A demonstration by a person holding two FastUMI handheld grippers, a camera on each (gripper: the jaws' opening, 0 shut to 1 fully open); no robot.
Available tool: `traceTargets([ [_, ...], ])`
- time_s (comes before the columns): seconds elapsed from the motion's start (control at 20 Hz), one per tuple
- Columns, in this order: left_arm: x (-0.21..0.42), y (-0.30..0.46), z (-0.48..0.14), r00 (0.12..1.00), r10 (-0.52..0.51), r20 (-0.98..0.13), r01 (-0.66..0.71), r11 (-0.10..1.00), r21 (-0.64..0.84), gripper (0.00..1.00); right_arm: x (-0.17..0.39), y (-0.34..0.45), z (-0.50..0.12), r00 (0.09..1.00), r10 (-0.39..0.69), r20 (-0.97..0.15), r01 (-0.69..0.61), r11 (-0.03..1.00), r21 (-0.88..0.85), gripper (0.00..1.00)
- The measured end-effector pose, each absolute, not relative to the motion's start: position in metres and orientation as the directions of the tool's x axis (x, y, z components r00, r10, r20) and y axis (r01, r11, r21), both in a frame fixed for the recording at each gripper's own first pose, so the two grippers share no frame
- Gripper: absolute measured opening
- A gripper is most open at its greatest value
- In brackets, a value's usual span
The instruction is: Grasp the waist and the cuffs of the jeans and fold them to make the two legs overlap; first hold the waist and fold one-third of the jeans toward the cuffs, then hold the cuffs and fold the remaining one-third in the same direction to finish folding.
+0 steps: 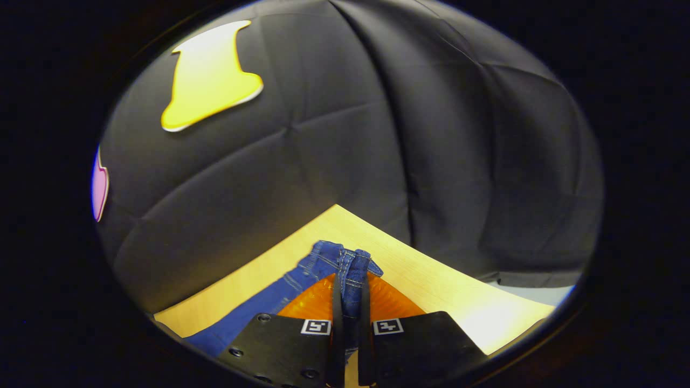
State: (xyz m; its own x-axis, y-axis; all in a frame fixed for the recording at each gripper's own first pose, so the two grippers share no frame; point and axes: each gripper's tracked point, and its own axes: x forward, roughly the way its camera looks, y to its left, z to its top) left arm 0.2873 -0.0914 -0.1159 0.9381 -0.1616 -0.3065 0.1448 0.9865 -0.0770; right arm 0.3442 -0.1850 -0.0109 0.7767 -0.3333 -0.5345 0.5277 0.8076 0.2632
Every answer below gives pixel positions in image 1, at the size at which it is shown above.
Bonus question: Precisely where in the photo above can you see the black backdrop cloth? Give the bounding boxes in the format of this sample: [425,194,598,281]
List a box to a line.
[92,0,604,316]

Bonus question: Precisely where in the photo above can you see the blue denim jeans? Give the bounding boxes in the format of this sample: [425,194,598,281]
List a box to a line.
[183,240,384,362]

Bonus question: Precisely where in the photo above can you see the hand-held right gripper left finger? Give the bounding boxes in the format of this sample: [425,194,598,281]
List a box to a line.
[218,272,346,388]

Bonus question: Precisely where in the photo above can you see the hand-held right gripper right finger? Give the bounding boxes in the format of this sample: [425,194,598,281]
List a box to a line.
[358,271,488,387]

